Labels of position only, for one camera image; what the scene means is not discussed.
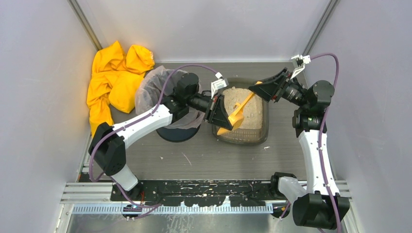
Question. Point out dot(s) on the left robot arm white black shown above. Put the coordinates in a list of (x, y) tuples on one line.
[(109, 144)]

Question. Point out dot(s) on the orange plastic litter scoop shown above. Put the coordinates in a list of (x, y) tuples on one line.
[(239, 107)]

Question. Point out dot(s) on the yellow cloth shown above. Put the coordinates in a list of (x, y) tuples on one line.
[(115, 77)]

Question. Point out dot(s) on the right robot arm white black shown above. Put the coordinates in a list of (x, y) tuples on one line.
[(319, 203)]

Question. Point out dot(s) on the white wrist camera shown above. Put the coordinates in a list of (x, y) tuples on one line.
[(299, 63), (219, 83)]

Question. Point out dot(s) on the aluminium rail frame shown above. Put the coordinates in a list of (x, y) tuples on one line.
[(201, 158)]

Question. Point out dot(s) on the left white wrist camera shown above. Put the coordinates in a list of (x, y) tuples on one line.
[(219, 83)]

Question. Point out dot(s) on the dark translucent litter box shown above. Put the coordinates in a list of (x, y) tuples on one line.
[(244, 137)]

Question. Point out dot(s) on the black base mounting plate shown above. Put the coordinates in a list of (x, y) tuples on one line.
[(205, 193)]

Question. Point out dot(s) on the black trash bin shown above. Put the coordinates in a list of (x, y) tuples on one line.
[(177, 135)]

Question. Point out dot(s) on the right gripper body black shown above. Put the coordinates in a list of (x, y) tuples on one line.
[(283, 85)]

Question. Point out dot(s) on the translucent trash bag liner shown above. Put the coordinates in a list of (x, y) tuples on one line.
[(148, 94)]

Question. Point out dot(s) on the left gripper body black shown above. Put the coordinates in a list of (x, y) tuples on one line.
[(210, 107)]

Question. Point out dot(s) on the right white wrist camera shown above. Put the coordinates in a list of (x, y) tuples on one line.
[(299, 63)]

